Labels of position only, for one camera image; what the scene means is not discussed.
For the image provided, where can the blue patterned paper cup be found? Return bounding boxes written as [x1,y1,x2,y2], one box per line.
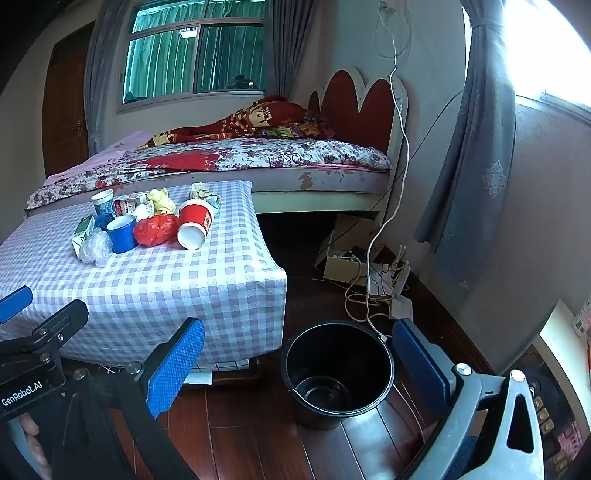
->
[91,189,115,217]

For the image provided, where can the red patterned blanket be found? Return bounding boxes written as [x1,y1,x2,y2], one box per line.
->
[139,95,310,148]

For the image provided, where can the yellow cloth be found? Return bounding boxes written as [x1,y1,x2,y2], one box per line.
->
[147,187,177,216]

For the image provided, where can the bright window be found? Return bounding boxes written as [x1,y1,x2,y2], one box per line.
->
[464,0,591,108]

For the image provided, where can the tangle of cables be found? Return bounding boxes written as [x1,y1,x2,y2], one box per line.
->
[342,251,398,326]

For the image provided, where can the white cable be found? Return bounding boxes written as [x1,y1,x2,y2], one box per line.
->
[365,0,413,342]

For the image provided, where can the beige crumpled cloth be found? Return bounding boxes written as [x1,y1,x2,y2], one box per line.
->
[191,182,222,208]

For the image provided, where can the black plastic bucket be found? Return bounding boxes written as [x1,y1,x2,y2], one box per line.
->
[281,322,396,430]

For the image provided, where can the red paper cup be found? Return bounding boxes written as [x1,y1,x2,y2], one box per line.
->
[177,199,217,251]

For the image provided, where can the green white carton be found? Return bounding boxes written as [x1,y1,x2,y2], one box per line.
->
[71,215,97,259]

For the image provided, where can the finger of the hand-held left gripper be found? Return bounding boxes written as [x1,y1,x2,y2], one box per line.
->
[30,299,89,346]
[0,285,34,325]

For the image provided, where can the red plastic bag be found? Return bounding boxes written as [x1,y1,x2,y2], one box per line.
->
[133,213,180,248]

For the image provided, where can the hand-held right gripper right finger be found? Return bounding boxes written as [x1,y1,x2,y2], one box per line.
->
[392,318,546,480]

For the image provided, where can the cardboard box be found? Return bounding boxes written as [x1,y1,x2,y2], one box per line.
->
[315,215,394,285]

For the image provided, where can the red white carton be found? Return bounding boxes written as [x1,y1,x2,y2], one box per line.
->
[113,193,148,217]

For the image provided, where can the pink sheet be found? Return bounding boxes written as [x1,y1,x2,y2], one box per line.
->
[44,130,155,188]

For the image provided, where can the floral quilt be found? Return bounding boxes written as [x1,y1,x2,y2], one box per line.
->
[25,137,393,210]

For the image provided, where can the white cabinet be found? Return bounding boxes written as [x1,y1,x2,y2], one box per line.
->
[538,299,591,370]

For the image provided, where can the person's left hand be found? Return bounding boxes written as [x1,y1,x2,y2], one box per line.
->
[18,412,41,437]

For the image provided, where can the colourful pillow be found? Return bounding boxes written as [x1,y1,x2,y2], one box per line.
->
[261,111,334,140]

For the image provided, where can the thin black cable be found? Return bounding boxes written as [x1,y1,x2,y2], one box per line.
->
[330,90,465,243]

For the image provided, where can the brown wooden door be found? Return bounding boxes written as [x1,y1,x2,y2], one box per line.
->
[41,21,96,179]

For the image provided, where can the clear plastic bag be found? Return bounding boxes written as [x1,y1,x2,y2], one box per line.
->
[81,229,113,267]

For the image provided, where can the bed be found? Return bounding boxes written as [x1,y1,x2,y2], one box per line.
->
[23,67,409,223]

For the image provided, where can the grey patterned curtain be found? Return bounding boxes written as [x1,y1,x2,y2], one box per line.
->
[413,0,519,290]

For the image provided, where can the white router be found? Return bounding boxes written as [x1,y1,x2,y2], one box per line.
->
[387,246,415,320]

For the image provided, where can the red white headboard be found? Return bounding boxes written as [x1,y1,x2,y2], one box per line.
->
[307,67,409,163]

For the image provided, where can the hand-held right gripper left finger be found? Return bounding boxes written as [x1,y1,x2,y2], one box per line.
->
[51,318,205,480]

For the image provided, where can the checkered tablecloth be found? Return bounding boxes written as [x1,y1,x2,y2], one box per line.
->
[0,180,288,371]

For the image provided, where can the window with green curtain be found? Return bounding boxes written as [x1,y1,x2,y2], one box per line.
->
[116,0,271,114]

